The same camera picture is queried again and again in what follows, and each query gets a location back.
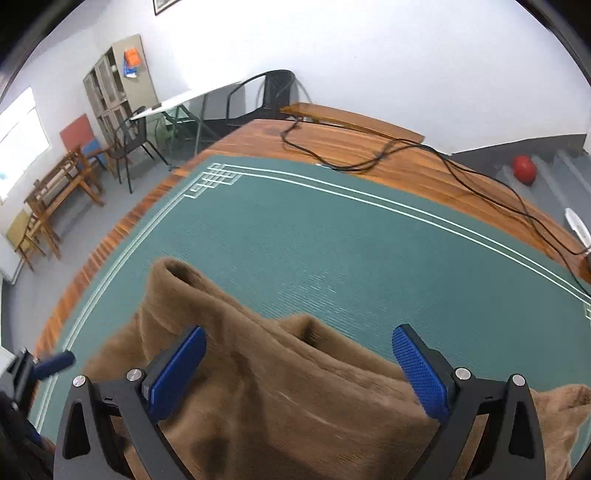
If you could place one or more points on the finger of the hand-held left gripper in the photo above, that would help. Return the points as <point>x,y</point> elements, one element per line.
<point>55,363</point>

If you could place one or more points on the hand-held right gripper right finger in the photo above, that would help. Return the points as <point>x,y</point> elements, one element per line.
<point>420,374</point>

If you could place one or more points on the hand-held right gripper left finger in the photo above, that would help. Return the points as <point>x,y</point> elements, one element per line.
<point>178,374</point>

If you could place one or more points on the brown fleece sweater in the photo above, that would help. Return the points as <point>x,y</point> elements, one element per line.
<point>286,383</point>

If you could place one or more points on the yellow wooden chair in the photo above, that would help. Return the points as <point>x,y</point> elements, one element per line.
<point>23,235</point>

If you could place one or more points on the green table mat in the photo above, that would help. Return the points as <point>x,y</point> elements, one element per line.
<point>323,240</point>

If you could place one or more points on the long wooden bench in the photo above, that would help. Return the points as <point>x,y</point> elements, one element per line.
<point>60,189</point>

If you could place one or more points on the white power strip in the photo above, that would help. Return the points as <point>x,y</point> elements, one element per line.
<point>579,226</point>

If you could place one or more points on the blue stool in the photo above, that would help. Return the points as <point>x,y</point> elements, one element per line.
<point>94,150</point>

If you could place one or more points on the window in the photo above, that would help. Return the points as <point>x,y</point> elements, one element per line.
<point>21,143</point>

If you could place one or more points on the red ball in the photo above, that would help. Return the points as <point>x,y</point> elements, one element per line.
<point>525,170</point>

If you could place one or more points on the red board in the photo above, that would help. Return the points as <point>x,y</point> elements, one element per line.
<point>76,134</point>

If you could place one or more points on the black metal chair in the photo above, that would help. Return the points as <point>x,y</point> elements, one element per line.
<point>131,141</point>

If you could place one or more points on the grey stairs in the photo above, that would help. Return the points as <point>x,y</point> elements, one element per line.
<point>554,170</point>

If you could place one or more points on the white folding table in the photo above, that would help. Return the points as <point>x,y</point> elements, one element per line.
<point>184,99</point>

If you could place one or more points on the beige glass-door cabinet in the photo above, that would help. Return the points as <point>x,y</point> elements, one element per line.
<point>134,83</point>

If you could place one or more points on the black armchair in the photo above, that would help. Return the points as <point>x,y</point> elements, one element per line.
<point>272,97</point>

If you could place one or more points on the orange packet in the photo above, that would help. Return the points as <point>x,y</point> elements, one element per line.
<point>132,57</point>

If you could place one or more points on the framed wall picture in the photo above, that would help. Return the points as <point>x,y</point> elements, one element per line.
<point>165,4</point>

